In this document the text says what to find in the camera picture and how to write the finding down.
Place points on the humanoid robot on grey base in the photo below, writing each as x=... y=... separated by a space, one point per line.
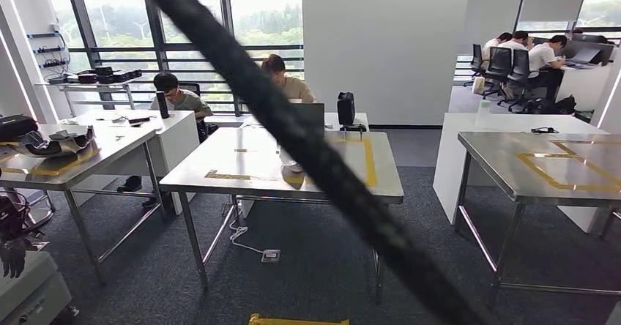
x=24 y=289

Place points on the grey moulded car part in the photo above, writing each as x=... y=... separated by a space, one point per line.
x=63 y=141

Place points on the white office desk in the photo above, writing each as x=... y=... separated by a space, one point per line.
x=582 y=87

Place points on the black duffel bag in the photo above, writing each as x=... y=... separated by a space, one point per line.
x=537 y=107

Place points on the black shoe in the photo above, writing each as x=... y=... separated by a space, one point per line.
x=130 y=185
x=154 y=201

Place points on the beige bag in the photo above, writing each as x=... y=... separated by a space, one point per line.
x=479 y=86

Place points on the black hard case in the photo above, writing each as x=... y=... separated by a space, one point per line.
x=14 y=126

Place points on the white cup green lid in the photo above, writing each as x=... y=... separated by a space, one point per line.
x=483 y=114

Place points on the white metal side table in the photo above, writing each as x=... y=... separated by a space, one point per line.
x=87 y=86

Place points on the black window railing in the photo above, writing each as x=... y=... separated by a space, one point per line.
x=155 y=49

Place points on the white floor socket box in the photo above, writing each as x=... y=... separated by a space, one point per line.
x=270 y=256

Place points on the yellow floor tape strip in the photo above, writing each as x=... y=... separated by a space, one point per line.
x=291 y=321

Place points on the white panel desk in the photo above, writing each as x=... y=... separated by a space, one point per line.
x=335 y=118
x=448 y=167
x=179 y=138

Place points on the black office chair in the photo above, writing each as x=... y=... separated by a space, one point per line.
x=518 y=73
x=498 y=66
x=201 y=131
x=477 y=61

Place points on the black battery box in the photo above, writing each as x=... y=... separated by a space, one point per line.
x=105 y=79
x=103 y=70
x=121 y=76
x=135 y=73
x=87 y=79

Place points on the white plastic car part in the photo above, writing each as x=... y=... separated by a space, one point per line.
x=290 y=160

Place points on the stainless steel table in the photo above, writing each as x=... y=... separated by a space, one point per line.
x=116 y=153
x=495 y=160

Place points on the chrome stanchion base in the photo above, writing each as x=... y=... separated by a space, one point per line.
x=41 y=213

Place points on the black power bank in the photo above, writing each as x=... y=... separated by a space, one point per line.
x=139 y=120

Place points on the grey laptop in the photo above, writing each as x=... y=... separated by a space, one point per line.
x=313 y=116

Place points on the black device on stand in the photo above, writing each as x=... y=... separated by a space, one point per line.
x=354 y=128

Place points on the stainless steel workbench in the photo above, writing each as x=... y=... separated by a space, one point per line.
x=228 y=163

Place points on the yellow tape square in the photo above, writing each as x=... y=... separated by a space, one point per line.
x=225 y=176
x=53 y=168

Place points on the black flat device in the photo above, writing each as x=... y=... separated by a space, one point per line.
x=57 y=80

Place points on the black thermos bottle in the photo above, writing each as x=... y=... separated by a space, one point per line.
x=162 y=105

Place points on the black backpack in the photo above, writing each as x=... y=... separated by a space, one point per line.
x=565 y=105

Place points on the black upright case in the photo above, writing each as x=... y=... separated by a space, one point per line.
x=346 y=108

